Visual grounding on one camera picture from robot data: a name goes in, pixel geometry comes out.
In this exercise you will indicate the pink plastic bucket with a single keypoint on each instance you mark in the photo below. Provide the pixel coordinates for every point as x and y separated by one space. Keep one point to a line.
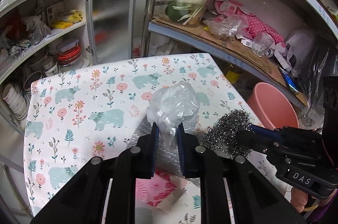
272 105

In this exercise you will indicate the white ceramic jar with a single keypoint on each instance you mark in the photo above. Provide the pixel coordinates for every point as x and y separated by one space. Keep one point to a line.
50 66

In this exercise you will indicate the red-lidded glass food containers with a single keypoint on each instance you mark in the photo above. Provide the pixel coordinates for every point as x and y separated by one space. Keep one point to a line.
68 52

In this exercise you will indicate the red plastic bag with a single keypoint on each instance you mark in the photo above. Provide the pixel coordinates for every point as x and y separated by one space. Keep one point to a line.
13 25

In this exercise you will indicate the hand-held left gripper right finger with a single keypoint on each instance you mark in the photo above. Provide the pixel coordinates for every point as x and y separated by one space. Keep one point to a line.
181 144

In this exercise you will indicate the glass mug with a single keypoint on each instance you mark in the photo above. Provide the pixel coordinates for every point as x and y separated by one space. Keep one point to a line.
261 45

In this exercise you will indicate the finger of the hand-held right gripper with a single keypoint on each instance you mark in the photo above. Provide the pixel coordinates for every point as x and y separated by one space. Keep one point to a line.
266 132
253 143

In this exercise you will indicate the clear tub of vegetables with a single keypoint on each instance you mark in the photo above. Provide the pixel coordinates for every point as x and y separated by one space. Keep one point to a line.
190 2

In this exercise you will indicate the person's right forearm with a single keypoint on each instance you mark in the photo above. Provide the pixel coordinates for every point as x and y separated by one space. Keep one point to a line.
324 213

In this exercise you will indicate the steel wool scourer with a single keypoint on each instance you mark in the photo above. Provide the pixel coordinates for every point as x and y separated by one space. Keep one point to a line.
224 131

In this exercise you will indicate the black plastic bag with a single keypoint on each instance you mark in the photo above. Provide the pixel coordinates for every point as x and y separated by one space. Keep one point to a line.
314 73

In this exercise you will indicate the yellow oil bottle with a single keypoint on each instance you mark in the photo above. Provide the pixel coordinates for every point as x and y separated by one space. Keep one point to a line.
233 76

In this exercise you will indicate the red cardboard box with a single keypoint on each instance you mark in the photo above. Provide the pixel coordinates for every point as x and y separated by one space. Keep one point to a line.
158 187

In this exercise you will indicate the clear crumpled shelf bag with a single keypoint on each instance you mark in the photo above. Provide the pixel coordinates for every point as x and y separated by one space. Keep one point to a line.
227 25

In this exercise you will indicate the white plastic bag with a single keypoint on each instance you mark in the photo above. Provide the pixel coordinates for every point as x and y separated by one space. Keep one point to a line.
171 105
301 41

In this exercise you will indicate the clear bag with dark contents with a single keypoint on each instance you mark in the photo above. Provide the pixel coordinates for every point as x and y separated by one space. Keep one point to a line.
37 31

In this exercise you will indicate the brown cardboard sheet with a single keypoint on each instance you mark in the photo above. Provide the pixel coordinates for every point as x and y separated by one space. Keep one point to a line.
237 49

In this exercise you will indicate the frosted glass cabinet door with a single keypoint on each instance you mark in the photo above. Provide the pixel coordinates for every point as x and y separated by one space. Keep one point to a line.
111 15

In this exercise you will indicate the floral bear tablecloth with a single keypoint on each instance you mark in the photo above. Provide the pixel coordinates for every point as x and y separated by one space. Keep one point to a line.
87 97

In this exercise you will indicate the stack of dark-rimmed plates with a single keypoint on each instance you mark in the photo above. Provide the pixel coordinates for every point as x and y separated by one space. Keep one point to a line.
33 80

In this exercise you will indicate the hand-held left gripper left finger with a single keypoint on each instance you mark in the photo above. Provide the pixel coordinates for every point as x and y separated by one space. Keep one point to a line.
151 144

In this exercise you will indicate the yellow food packets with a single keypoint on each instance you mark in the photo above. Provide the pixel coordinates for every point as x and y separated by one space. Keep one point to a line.
66 23

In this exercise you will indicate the person's right hand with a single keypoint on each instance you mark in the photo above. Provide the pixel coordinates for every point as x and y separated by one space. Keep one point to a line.
299 200

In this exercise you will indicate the stack of white bowls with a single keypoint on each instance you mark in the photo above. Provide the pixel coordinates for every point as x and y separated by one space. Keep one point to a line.
15 99

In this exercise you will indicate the metal shelf rack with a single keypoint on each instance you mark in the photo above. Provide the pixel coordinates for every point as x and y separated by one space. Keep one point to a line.
184 33

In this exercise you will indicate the pink polka dot bag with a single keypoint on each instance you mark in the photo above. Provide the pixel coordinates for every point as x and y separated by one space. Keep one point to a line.
253 25

